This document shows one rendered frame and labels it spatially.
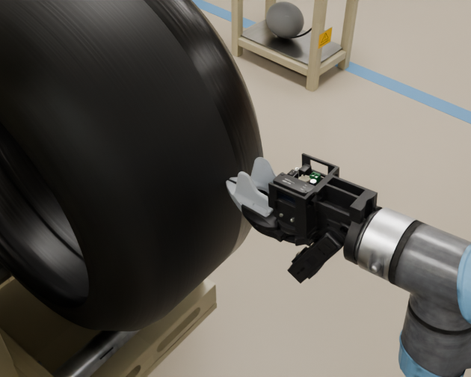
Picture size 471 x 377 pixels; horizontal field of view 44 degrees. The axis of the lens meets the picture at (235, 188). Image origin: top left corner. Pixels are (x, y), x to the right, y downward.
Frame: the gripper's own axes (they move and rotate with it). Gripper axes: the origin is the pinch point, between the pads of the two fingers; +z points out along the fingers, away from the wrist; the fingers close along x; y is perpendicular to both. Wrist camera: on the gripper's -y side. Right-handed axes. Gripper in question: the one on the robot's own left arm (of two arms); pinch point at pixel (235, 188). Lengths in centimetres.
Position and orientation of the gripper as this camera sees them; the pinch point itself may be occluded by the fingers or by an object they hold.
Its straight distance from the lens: 78.6
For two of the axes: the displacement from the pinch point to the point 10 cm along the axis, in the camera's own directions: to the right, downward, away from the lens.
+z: -7.7, -3.5, 5.3
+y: -0.9, -7.7, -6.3
